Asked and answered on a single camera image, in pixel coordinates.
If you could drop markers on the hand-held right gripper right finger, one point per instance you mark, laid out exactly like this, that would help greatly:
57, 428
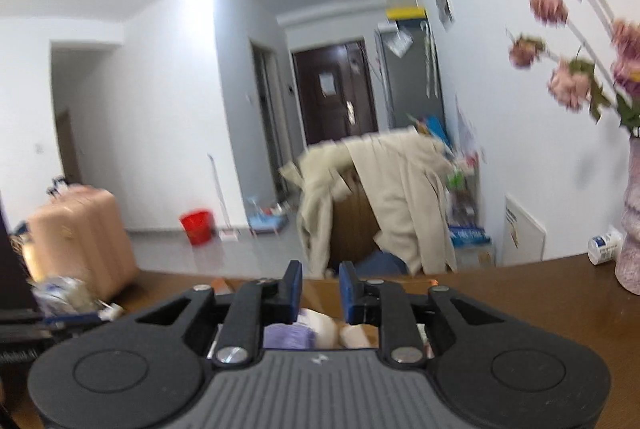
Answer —
347, 296

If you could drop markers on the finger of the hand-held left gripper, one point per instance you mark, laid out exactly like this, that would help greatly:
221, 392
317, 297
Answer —
75, 320

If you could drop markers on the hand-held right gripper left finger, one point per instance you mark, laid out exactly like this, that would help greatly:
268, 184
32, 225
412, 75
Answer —
295, 291

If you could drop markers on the pink sponge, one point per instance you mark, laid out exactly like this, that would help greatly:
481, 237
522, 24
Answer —
322, 326

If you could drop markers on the white foam sponge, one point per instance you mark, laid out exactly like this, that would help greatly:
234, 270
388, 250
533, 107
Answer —
354, 337

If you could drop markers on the purple knit cloth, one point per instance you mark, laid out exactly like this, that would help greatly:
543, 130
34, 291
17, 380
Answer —
286, 337

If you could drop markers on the clear plastic bag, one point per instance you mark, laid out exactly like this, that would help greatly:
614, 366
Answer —
62, 294

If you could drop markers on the wooden chair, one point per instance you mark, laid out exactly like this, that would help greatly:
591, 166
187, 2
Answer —
350, 224

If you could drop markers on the small blue stool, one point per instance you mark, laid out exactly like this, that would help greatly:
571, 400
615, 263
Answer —
267, 221

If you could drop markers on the pink suitcase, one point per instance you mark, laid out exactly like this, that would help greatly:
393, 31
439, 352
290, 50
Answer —
85, 239

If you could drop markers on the beige coat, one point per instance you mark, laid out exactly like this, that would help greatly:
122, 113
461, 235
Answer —
395, 199

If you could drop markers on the red bucket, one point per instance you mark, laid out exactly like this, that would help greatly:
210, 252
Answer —
197, 225

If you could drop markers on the blue package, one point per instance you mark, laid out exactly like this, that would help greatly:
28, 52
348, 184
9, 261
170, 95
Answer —
469, 236

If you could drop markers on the white board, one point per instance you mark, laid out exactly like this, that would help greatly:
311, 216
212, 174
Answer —
522, 231

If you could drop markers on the dark brown door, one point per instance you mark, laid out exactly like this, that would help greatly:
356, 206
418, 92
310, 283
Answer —
335, 91

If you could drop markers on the grey refrigerator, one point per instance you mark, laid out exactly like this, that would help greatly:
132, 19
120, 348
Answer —
412, 74

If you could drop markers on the white umbrella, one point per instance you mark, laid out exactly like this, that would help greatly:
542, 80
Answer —
429, 59

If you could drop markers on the white pill bottle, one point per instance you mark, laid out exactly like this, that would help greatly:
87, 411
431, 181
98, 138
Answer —
602, 246

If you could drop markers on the yellow box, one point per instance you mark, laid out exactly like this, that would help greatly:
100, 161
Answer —
406, 12

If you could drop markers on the pink speckled vase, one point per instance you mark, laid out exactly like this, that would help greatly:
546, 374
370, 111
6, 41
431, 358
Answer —
631, 229

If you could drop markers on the dried pink roses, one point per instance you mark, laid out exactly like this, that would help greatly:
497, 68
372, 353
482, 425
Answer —
585, 34

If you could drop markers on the wall poster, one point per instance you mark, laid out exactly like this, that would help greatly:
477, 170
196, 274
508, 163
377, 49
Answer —
444, 3

